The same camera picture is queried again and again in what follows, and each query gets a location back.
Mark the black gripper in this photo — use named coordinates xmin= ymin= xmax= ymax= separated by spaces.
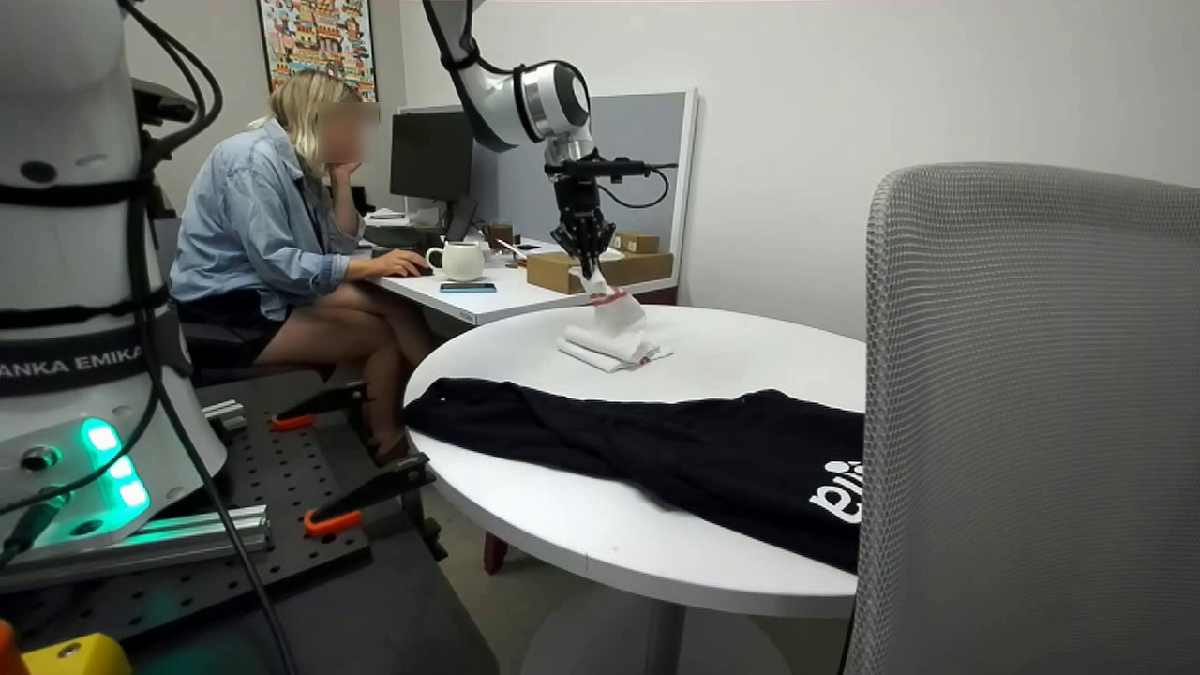
xmin=551 ymin=176 xmax=616 ymax=297

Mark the white towel with red stripes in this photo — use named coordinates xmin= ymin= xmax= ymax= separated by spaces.
xmin=560 ymin=291 xmax=666 ymax=370

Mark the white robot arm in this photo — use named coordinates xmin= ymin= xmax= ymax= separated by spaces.
xmin=0 ymin=0 xmax=423 ymax=557

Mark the flat cardboard box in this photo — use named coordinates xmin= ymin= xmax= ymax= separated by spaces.
xmin=524 ymin=252 xmax=674 ymax=291

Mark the small cardboard box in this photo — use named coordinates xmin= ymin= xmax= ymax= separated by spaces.
xmin=616 ymin=233 xmax=661 ymax=253

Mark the white office desk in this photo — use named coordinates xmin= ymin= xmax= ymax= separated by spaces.
xmin=369 ymin=245 xmax=684 ymax=335

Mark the grey desk partition panel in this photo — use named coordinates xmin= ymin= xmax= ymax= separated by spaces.
xmin=450 ymin=90 xmax=699 ymax=252

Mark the black computer monitor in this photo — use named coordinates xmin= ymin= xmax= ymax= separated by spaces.
xmin=389 ymin=113 xmax=474 ymax=201

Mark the black t-shirt with white print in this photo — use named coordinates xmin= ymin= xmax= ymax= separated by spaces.
xmin=405 ymin=380 xmax=864 ymax=570

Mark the orange black clamp near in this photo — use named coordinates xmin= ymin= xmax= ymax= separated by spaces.
xmin=300 ymin=458 xmax=436 ymax=540

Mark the orange black clamp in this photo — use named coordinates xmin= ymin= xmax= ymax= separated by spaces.
xmin=300 ymin=458 xmax=436 ymax=540
xmin=269 ymin=383 xmax=363 ymax=432

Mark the white round table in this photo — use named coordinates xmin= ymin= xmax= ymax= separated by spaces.
xmin=405 ymin=305 xmax=865 ymax=675

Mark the orange black clamp far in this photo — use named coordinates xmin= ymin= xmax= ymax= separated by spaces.
xmin=269 ymin=383 xmax=363 ymax=432

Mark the seated person in denim shirt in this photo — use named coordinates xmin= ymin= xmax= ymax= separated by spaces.
xmin=168 ymin=70 xmax=429 ymax=458

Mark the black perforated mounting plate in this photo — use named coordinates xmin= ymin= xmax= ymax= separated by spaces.
xmin=0 ymin=412 xmax=441 ymax=646

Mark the dark office chair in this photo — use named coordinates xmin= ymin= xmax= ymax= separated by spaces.
xmin=183 ymin=321 xmax=281 ymax=387

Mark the grey mesh office chair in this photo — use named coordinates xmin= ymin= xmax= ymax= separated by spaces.
xmin=845 ymin=166 xmax=1200 ymax=675

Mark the yellow device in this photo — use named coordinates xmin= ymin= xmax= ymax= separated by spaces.
xmin=24 ymin=632 xmax=136 ymax=675

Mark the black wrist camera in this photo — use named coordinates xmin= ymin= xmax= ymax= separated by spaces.
xmin=545 ymin=152 xmax=679 ymax=178

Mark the colourful wall poster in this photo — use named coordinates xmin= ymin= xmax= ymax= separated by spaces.
xmin=256 ymin=0 xmax=380 ymax=90

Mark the silver metal rail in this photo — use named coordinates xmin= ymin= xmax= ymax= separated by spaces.
xmin=133 ymin=503 xmax=269 ymax=546

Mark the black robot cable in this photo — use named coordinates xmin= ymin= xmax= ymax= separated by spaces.
xmin=0 ymin=0 xmax=300 ymax=675

